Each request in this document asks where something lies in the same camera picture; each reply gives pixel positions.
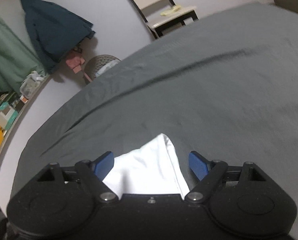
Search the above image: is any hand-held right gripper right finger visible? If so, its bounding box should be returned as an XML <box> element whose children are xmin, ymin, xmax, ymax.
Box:
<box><xmin>184</xmin><ymin>151</ymin><xmax>267</xmax><ymax>204</ymax></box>

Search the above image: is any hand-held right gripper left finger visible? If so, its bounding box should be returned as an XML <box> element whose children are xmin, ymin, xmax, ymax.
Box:
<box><xmin>36</xmin><ymin>151</ymin><xmax>120</xmax><ymax>203</ymax></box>

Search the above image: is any dark green box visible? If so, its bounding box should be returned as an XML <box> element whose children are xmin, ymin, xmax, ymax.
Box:
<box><xmin>0</xmin><ymin>91</ymin><xmax>21</xmax><ymax>111</ymax></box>

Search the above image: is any green curtain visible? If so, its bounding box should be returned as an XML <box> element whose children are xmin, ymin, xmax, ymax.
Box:
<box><xmin>0</xmin><ymin>5</ymin><xmax>49</xmax><ymax>105</ymax></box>

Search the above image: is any teal and white box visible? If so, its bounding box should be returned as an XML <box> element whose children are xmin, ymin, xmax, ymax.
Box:
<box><xmin>0</xmin><ymin>100</ymin><xmax>21</xmax><ymax>133</ymax></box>

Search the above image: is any dark blue jacket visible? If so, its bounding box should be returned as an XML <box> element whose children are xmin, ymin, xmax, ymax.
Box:
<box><xmin>19</xmin><ymin>0</ymin><xmax>97</xmax><ymax>75</ymax></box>

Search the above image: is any beige chair with black frame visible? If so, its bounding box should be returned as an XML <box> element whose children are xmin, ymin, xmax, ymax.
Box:
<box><xmin>120</xmin><ymin>0</ymin><xmax>199</xmax><ymax>40</ymax></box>

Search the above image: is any pale yellow cloth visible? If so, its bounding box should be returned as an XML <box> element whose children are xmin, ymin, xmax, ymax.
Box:
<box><xmin>160</xmin><ymin>4</ymin><xmax>182</xmax><ymax>17</ymax></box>

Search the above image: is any beige laundry basket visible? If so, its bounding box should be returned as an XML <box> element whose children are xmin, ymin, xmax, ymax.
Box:
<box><xmin>84</xmin><ymin>54</ymin><xmax>121</xmax><ymax>85</ymax></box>

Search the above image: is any pink cloth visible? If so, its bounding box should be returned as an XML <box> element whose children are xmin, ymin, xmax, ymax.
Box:
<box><xmin>65</xmin><ymin>51</ymin><xmax>86</xmax><ymax>75</ymax></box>

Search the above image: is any white garment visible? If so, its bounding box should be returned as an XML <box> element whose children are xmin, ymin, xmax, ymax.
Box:
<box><xmin>64</xmin><ymin>133</ymin><xmax>191</xmax><ymax>200</ymax></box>

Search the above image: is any grey bed sheet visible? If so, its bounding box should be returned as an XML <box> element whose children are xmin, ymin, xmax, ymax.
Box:
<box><xmin>11</xmin><ymin>1</ymin><xmax>298</xmax><ymax>205</ymax></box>

